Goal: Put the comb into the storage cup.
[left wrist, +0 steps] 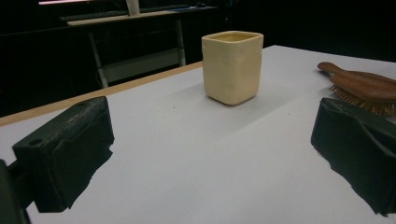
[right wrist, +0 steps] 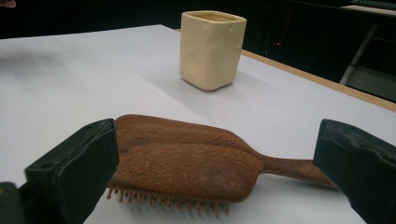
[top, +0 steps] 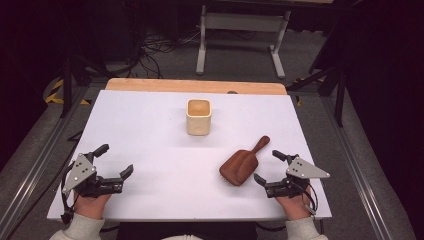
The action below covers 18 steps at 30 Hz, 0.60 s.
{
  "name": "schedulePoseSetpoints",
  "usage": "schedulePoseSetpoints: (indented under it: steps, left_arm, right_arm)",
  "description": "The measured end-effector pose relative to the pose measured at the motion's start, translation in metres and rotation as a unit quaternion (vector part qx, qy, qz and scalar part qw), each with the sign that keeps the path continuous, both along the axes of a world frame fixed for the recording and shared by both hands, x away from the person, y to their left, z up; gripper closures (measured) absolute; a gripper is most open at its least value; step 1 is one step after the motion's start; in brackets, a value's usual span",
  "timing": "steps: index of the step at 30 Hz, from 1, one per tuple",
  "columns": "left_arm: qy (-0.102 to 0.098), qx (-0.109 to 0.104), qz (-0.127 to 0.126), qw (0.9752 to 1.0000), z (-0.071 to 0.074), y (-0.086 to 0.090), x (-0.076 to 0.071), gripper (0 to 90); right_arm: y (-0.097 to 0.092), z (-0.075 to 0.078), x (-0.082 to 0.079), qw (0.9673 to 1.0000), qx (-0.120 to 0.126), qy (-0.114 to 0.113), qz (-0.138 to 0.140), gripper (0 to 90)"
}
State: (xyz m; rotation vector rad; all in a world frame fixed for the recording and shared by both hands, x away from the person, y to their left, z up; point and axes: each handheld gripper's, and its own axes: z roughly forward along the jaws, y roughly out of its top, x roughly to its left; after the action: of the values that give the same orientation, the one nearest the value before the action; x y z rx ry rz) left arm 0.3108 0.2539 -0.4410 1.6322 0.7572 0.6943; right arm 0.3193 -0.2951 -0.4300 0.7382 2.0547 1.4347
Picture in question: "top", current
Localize brown wooden hairbrush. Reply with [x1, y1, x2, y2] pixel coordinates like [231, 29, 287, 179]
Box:
[218, 135, 271, 187]

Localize black metal stand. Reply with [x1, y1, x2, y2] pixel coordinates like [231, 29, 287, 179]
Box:
[286, 63, 348, 128]
[59, 56, 111, 119]

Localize yellow black hazard tape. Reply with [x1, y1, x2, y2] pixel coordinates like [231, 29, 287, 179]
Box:
[44, 78, 92, 106]

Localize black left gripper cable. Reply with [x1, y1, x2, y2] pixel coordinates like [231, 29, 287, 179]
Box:
[60, 163, 77, 225]

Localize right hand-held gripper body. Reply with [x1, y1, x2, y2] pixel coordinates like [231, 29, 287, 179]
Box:
[264, 153, 331, 199]

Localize person's left hand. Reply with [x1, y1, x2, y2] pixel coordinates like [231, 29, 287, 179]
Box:
[73, 193, 113, 220]

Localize white table board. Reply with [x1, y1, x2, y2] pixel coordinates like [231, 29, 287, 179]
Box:
[46, 89, 333, 223]

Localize cream square cup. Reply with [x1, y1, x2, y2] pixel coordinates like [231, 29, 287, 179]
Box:
[185, 98, 213, 137]

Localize person's right hand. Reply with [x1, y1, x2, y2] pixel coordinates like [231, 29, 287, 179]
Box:
[274, 187, 316, 221]

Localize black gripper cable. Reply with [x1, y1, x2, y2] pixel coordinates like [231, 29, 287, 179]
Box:
[60, 163, 77, 225]
[299, 181, 319, 218]

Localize white metal desk frame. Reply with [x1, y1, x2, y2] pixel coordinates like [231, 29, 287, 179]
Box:
[195, 4, 292, 80]

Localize aluminium floor rail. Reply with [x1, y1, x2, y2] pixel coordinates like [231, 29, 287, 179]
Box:
[321, 96, 394, 240]
[0, 86, 98, 240]

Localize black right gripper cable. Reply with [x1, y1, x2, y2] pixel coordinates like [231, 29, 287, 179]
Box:
[299, 181, 319, 218]

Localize black floor cables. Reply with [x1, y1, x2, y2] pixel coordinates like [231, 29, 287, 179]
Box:
[133, 29, 201, 79]

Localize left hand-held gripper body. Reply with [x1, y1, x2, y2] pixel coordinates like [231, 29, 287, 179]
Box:
[61, 152, 125, 198]

